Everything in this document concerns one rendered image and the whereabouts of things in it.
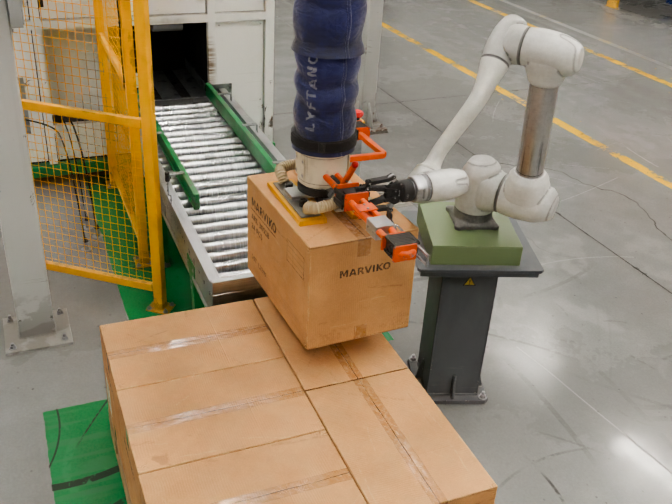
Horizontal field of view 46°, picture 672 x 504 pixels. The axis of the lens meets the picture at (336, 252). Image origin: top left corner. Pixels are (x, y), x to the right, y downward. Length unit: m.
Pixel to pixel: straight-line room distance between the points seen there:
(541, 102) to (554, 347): 1.59
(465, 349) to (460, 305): 0.23
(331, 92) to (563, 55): 0.78
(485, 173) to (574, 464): 1.25
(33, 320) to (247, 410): 1.59
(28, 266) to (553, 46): 2.43
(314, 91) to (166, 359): 1.08
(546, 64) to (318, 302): 1.10
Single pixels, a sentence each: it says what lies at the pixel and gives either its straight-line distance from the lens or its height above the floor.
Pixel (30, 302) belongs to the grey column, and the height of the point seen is 0.21.
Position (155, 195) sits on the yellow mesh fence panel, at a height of 0.65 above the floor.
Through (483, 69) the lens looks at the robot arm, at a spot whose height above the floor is 1.53.
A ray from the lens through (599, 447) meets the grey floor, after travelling 3.61.
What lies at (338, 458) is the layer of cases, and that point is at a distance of 2.53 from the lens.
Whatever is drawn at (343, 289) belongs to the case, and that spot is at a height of 0.88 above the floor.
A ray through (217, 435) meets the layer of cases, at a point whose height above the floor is 0.54.
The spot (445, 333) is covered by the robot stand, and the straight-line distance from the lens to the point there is 3.44.
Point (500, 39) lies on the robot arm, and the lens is 2.85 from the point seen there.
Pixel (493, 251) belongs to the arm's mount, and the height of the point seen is 0.81.
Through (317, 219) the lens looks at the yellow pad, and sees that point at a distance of 2.67.
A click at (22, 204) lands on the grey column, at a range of 3.70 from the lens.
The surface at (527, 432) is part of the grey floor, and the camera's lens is 3.58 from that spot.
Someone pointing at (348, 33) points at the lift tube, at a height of 1.68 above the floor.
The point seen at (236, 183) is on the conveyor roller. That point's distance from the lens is 4.20.
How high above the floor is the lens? 2.31
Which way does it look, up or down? 30 degrees down
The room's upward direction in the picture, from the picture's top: 4 degrees clockwise
